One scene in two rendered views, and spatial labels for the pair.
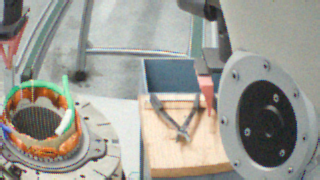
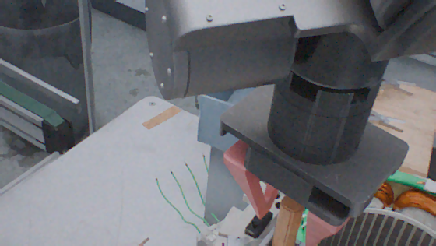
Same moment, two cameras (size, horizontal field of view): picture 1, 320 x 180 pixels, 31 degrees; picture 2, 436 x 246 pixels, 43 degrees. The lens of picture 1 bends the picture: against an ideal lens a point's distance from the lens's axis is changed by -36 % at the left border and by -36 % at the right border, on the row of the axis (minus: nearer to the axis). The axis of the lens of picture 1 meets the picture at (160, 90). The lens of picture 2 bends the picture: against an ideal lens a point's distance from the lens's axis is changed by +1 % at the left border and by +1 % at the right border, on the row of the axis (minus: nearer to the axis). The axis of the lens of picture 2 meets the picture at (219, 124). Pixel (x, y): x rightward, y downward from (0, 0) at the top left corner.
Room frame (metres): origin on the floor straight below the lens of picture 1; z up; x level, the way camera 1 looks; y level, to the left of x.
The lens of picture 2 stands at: (0.95, 0.56, 1.51)
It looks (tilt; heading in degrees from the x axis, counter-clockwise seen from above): 39 degrees down; 296
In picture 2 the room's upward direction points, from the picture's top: 6 degrees clockwise
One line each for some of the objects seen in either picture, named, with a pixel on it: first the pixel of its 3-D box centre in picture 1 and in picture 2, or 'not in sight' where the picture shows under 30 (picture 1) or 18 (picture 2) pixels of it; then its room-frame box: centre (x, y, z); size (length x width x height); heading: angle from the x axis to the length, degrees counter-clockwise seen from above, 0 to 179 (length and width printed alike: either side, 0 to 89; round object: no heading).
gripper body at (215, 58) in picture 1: (234, 48); not in sight; (1.08, -0.11, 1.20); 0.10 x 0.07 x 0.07; 97
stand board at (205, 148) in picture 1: (205, 136); (359, 114); (1.05, -0.08, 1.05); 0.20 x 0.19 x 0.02; 7
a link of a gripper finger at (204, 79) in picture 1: (218, 87); not in sight; (1.08, -0.09, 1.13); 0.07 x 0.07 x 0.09; 7
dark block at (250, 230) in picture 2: not in sight; (259, 221); (1.06, 0.22, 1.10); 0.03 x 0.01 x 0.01; 88
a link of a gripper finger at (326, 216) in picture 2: (9, 42); (308, 193); (1.01, 0.30, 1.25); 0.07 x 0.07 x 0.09; 81
